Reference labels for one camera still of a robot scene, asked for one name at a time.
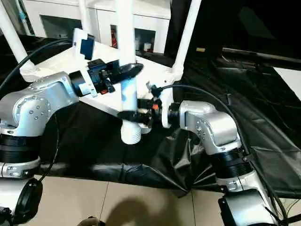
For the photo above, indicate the teal and white pole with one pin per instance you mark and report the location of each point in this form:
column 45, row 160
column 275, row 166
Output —
column 22, row 14

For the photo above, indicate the small yellow label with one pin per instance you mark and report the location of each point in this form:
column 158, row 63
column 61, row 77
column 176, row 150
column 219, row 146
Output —
column 200, row 49

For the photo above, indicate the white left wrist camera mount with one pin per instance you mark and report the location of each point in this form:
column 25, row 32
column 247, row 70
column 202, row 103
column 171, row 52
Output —
column 78, row 37

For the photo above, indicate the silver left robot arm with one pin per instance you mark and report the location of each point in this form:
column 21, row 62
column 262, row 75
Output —
column 35, row 106

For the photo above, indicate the long black rod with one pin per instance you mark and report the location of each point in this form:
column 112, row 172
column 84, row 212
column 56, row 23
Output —
column 258, row 54

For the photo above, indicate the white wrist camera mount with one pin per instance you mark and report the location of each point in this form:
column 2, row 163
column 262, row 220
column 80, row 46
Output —
column 168, row 99
column 78, row 37

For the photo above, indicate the white glass door cabinet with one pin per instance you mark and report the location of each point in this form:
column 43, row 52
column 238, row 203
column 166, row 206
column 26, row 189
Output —
column 152, row 18

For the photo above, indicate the flat white board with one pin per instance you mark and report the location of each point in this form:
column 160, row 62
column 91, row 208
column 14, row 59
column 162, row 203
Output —
column 290, row 78

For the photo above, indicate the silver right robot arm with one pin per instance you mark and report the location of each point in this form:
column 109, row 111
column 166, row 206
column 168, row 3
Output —
column 211, row 127

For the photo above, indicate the white plastic table leg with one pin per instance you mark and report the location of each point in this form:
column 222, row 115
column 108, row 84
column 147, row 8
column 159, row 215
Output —
column 14, row 37
column 185, row 40
column 125, row 35
column 85, row 16

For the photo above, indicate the black work mat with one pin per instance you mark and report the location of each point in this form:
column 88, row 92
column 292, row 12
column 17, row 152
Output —
column 94, row 150

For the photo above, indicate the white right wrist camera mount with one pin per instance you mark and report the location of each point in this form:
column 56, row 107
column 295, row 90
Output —
column 168, row 99

